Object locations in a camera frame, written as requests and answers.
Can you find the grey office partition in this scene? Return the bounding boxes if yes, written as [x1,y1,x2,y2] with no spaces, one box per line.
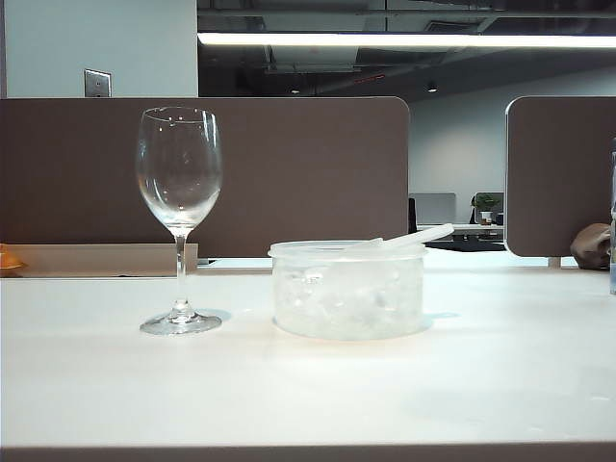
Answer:
[409,192,457,226]

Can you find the narrow brown desk partition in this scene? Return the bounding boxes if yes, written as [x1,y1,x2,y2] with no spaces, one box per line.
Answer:
[504,94,616,258]

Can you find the wide brown desk partition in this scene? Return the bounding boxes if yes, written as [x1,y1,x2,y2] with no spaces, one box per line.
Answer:
[0,95,411,259]

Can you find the white office desk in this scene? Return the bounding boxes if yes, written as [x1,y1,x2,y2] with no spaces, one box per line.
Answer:
[416,221,505,252]

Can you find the beige wooden ledge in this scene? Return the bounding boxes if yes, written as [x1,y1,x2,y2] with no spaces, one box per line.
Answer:
[0,243,199,279]

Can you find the ice cubes pile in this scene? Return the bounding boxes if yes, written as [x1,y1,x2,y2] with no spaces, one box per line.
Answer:
[276,268,423,334]

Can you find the brown crumpled bag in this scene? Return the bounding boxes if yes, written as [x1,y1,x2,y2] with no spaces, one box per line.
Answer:
[570,222,613,270]

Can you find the white plastic ice shovel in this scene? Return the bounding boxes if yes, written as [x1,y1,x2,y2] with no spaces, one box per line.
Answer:
[321,223,455,309]

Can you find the metal wall switch plate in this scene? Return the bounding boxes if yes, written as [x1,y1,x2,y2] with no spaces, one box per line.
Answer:
[84,68,113,98]

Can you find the clear wine glass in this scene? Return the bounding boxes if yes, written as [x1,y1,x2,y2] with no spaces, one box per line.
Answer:
[135,106,224,337]

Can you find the green potted plant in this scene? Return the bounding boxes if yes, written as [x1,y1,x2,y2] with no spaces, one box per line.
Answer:
[471,192,502,226]

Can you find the clear round plastic container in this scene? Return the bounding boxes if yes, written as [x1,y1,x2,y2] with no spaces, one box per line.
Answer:
[268,239,429,342]

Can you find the long ceiling light strip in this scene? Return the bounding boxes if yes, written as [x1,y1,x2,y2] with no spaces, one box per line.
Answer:
[196,31,616,50]

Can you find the orange object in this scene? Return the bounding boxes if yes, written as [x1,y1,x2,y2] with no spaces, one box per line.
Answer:
[0,244,26,270]

